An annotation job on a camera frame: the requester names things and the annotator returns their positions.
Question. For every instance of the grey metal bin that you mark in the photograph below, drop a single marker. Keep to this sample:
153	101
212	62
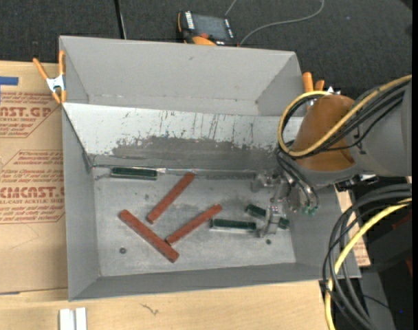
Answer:
181	81

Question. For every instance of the dark green flat block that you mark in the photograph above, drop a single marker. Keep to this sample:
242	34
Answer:
233	224
255	210
134	173

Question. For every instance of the red-brown flat block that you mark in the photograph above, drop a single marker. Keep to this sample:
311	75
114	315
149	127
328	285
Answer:
194	223
148	235
170	198

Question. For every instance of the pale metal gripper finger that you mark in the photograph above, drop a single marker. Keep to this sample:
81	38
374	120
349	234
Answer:
262	183
271	220

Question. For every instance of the brown cardboard board red print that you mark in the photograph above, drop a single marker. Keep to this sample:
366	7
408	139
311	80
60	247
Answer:
30	170

